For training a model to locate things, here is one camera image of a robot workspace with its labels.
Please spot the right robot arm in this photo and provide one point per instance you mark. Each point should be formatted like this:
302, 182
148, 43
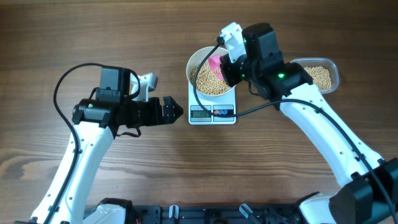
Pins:
368, 183

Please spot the white bowl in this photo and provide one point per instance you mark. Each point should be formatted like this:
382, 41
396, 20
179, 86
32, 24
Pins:
194, 62

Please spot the soybeans pile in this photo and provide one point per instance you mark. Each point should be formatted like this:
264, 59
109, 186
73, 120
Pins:
321, 77

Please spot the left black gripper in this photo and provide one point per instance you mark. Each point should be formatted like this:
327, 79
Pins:
155, 118

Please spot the soybeans in bowl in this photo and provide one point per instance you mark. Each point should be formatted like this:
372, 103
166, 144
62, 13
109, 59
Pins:
210, 81

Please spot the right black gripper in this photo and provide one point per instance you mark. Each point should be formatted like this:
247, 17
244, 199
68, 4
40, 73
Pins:
227, 68

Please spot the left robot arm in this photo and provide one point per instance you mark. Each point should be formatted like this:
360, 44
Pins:
94, 126

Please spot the clear plastic container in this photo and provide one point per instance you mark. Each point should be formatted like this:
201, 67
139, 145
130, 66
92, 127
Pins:
322, 62

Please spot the pink measuring scoop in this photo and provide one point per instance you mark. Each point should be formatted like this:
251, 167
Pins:
215, 65

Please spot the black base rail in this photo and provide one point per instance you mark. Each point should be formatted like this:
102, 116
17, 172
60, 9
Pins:
268, 214

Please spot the white digital kitchen scale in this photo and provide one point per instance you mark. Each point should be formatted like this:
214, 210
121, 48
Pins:
224, 104

